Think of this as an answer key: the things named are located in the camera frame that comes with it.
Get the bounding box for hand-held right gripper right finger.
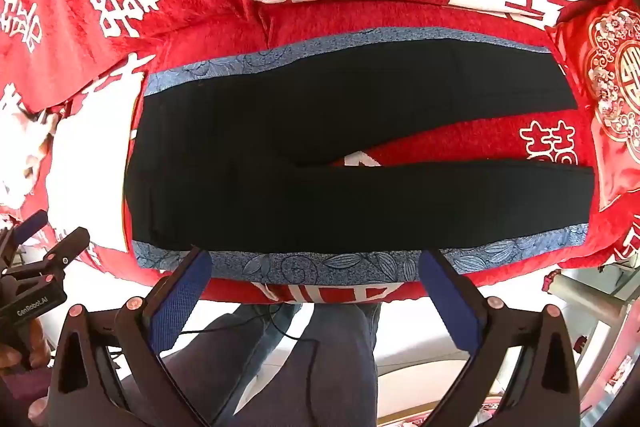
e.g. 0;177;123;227
419;249;583;427

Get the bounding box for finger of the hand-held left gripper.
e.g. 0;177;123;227
42;227;91;278
12;209;49;248

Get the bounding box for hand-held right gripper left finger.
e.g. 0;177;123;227
47;247;213;427

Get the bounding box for black pants with blue trim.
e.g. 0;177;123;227
122;27;596;288

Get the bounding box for person's left hand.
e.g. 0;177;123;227
0;343;33;370

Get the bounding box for person's legs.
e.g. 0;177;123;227
120;302;383;427

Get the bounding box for red embroidered cushion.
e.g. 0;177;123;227
545;0;640;210

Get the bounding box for thin black cable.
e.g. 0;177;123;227
177;304;323;425

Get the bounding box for grey metal table frame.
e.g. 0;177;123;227
550;272;640;408

